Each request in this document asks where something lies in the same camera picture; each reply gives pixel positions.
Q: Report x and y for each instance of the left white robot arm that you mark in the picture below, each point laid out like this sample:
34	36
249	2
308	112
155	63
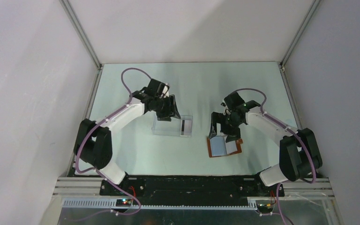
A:
94	138

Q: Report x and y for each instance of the right circuit board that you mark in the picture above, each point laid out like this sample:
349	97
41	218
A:
266	206

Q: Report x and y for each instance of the aluminium frame rail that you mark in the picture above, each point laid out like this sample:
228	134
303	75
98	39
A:
78	192

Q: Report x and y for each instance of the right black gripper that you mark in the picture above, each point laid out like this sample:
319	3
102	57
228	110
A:
232	134

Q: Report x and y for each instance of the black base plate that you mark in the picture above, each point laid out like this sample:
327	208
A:
181	190

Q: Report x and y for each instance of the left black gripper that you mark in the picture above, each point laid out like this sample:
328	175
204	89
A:
171	110

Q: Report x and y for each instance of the brown leather card holder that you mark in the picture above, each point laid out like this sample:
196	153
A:
217	147

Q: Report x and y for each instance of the left circuit board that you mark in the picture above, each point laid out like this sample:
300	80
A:
124	202

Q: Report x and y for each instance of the card with black stripe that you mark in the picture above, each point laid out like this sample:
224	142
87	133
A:
183	128

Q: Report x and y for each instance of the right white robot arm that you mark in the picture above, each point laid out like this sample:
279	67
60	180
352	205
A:
299	154

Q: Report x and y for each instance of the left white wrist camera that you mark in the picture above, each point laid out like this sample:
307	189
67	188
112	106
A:
166	90

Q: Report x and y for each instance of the clear plastic card box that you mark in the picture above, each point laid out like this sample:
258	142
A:
172	128

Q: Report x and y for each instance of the circuit board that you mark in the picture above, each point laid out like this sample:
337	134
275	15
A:
266	206
124	202

